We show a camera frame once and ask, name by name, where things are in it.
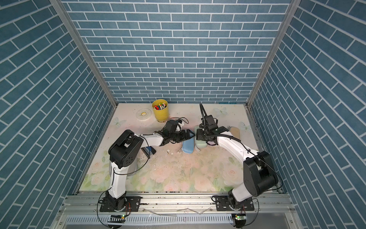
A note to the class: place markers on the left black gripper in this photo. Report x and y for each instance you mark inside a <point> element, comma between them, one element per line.
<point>184,138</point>

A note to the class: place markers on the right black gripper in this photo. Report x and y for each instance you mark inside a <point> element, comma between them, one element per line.
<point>199,134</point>

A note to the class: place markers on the grey sleeve back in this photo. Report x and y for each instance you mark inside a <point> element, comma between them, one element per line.
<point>200,144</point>

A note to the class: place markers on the white sleeve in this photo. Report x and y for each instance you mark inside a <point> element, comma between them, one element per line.
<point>188,146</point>

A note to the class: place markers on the white sleeve case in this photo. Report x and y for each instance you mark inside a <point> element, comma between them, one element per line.
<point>235,132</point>

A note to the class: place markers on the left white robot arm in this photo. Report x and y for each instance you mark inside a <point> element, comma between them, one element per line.
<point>125,149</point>

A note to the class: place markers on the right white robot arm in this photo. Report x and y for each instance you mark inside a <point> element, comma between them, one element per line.
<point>259,175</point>

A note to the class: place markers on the yellow pen cup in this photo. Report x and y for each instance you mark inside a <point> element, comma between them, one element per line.
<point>161,110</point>

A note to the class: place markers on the blue stapler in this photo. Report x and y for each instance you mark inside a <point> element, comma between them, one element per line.
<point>148,151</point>

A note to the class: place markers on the clear tape roll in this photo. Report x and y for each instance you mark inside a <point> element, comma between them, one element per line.
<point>143,114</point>

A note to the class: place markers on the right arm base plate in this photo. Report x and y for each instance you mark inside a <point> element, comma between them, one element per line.
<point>227,203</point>

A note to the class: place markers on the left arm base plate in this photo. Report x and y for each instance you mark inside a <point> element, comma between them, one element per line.
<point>126,204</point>

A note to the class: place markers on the aluminium front rail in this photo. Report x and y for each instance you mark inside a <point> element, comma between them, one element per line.
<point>168,203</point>

